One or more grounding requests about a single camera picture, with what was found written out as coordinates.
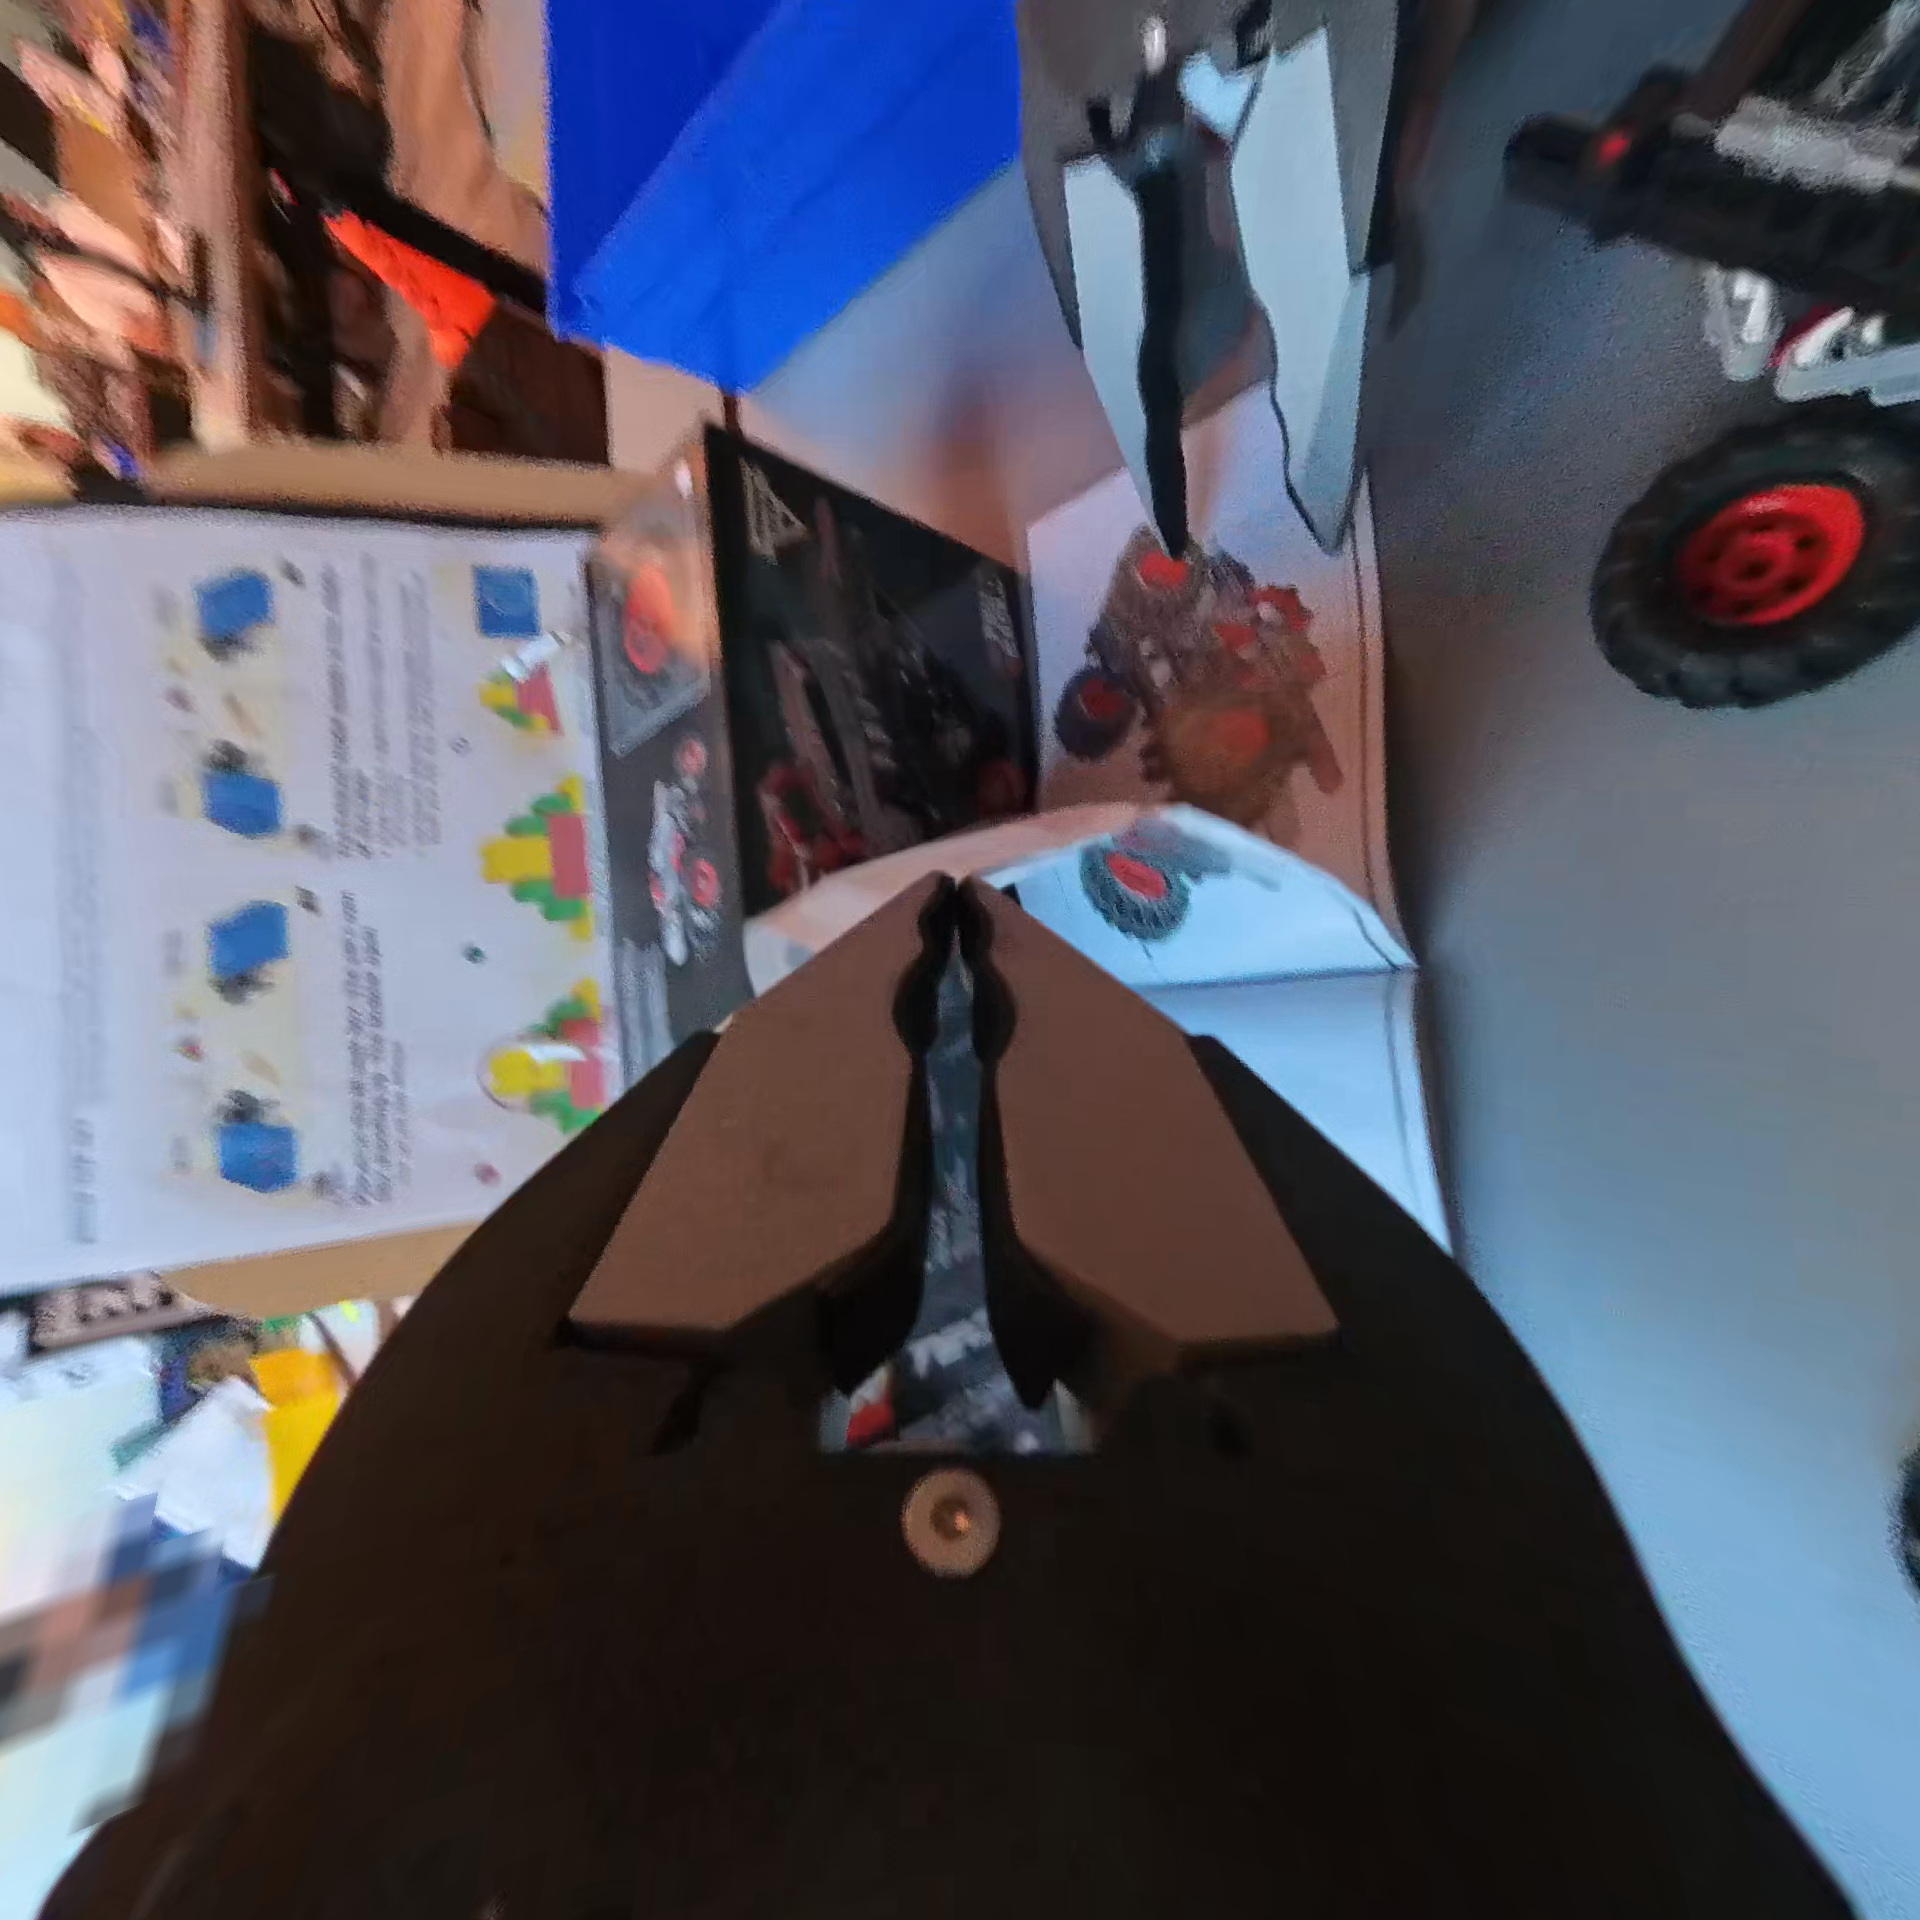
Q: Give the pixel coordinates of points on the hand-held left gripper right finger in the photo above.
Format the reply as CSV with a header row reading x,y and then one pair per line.
x,y
1155,1184

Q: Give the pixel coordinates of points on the black toy wheel red rim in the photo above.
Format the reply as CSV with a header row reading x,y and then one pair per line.
x,y
1763,556

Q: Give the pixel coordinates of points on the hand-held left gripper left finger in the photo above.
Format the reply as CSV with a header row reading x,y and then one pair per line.
x,y
781,1184

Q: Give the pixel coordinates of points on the blue plastic bin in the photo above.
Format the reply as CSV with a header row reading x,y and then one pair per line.
x,y
781,165

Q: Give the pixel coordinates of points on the orange object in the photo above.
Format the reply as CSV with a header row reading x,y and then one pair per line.
x,y
422,294

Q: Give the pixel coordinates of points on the instruction booklet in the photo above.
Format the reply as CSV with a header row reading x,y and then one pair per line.
x,y
1320,932

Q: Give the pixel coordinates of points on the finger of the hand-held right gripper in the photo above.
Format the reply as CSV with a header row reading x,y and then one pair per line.
x,y
1107,285
1320,255

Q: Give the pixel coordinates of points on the toy truck model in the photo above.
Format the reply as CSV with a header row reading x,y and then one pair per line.
x,y
1771,165

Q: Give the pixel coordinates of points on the black toy set box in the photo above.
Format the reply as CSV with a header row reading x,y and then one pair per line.
x,y
869,646

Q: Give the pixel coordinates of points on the yellow object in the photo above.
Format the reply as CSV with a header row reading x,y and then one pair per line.
x,y
300,1426

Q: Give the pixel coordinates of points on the white instruction sheet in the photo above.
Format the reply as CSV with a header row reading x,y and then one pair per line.
x,y
300,902

